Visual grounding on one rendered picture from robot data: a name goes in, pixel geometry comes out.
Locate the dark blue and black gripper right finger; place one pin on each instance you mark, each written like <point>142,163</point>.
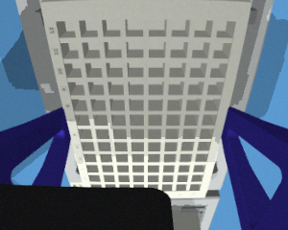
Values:
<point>255,210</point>

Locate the white multi-well plate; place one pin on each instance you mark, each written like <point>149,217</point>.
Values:
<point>146,134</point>

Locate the blue flat mat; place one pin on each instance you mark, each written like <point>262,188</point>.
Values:
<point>21,102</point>

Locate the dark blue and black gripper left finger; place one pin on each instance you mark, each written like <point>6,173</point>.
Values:
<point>19,142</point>

